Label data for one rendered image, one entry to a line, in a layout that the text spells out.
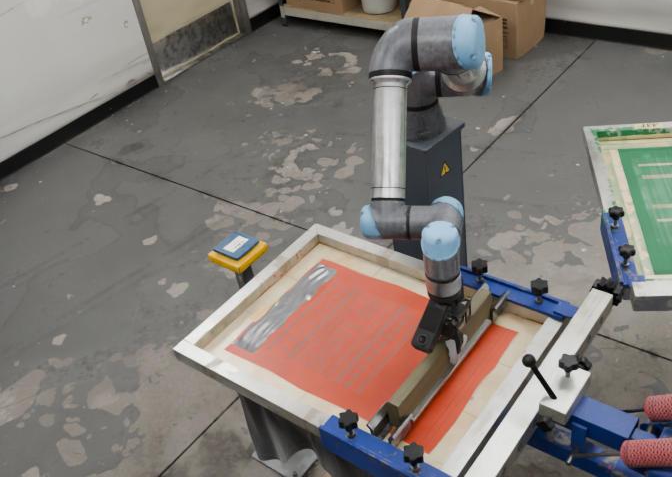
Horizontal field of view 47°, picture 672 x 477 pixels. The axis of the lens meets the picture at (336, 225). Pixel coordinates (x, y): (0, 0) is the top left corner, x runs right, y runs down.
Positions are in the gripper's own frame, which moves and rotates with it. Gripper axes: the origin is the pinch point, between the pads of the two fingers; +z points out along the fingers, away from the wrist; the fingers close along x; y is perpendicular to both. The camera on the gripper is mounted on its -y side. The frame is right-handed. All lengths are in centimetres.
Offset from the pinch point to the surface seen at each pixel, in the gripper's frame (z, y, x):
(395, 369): 5.4, -4.4, 10.9
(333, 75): 100, 269, 255
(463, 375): 5.4, 1.9, -3.8
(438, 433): 5.4, -15.0, -7.3
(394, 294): 5.3, 17.4, 25.7
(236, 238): 4, 14, 80
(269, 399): 1.9, -28.8, 28.7
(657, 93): 100, 321, 53
